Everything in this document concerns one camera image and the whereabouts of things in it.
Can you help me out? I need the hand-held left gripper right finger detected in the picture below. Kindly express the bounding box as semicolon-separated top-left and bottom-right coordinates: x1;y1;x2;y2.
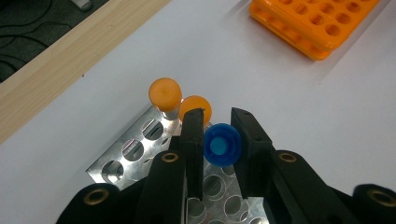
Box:
230;106;276;200

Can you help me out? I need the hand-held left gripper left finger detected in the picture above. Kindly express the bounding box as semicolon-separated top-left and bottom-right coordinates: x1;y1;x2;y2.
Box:
179;107;205;201

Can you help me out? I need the blue-capped clear test tube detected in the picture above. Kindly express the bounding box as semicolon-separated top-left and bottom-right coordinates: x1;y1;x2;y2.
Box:
203;122;244;168

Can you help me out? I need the orange-capped clear test tube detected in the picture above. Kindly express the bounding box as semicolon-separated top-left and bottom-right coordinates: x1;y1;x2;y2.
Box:
148;77;183;121
178;95;213;126

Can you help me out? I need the perforated metal test tube rack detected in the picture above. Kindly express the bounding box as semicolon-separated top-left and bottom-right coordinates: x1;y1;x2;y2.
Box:
86;105;272;224

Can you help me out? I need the orange plastic test tube rack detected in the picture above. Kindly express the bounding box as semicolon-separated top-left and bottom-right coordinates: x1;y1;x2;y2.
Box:
248;0;381;62

